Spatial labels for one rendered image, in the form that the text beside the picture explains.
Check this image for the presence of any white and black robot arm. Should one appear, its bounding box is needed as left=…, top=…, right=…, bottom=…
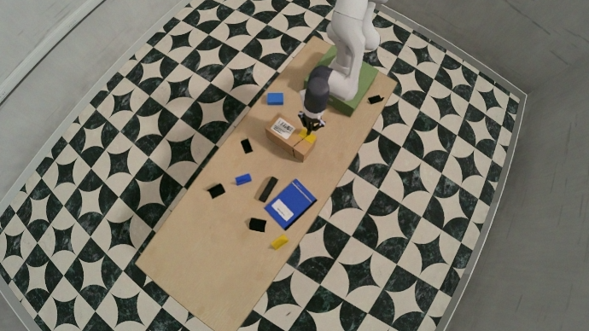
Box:
left=300, top=0, right=387, bottom=119

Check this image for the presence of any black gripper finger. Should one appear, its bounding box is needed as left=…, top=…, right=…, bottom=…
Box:
left=308, top=120, right=326, bottom=136
left=298, top=111, right=311, bottom=135

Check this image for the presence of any blue rectangular block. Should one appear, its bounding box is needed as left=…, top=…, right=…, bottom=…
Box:
left=267, top=93, right=283, bottom=106

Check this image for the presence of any blue notebook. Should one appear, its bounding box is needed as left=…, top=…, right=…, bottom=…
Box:
left=265, top=179, right=318, bottom=231

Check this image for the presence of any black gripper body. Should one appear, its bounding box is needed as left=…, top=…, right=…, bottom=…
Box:
left=302, top=113, right=321, bottom=124

